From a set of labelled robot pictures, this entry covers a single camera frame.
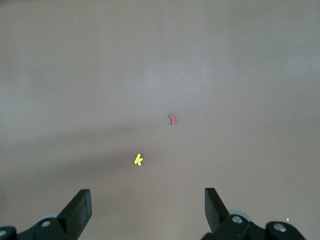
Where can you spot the red letter I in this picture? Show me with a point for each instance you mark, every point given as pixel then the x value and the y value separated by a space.
pixel 172 119

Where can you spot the brown paper table cover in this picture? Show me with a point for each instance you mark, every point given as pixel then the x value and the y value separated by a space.
pixel 175 62

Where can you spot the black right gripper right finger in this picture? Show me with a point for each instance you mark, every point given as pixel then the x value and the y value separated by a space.
pixel 220 217

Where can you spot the yellow letter K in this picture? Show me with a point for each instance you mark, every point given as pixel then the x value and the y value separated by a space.
pixel 138 160

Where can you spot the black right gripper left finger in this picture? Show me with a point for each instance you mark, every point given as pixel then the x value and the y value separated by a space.
pixel 72 217

